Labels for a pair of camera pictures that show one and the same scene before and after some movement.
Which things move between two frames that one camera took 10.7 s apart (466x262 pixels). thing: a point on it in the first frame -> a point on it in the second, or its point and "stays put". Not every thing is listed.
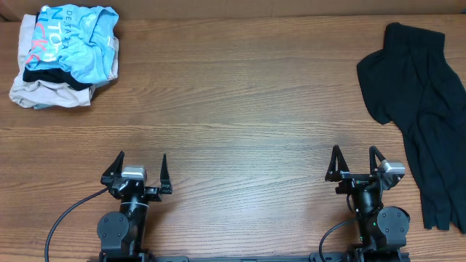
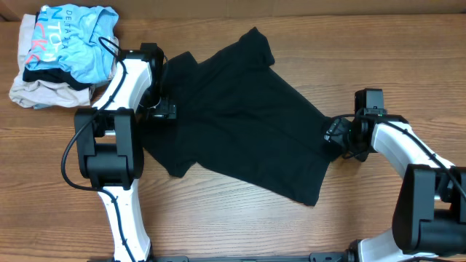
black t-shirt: x=413 y=86 -> x=236 y=111
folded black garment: x=53 y=76 stays put
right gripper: x=335 y=174 -> x=336 y=132
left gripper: x=153 y=193 -> x=167 y=109
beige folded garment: x=40 y=94 stays put
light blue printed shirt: x=78 y=39 stays put
